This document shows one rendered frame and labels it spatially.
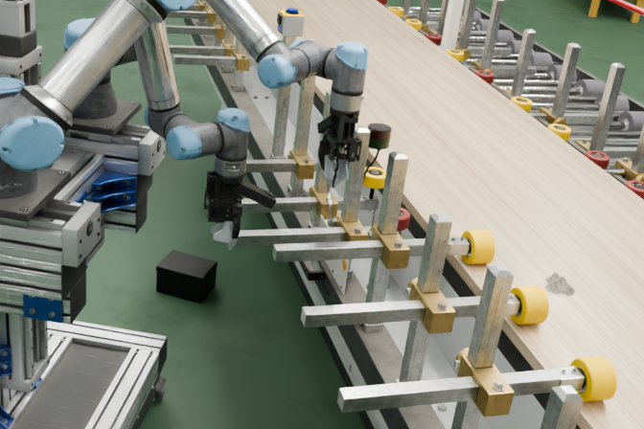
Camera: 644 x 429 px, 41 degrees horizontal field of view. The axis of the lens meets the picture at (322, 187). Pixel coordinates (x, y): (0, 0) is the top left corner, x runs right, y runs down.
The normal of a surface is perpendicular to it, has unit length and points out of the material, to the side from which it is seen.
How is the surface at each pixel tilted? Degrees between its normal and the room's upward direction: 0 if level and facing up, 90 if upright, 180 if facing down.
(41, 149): 95
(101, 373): 0
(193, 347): 0
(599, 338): 0
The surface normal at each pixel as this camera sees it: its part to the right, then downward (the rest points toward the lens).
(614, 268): 0.11, -0.90
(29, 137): 0.53, 0.49
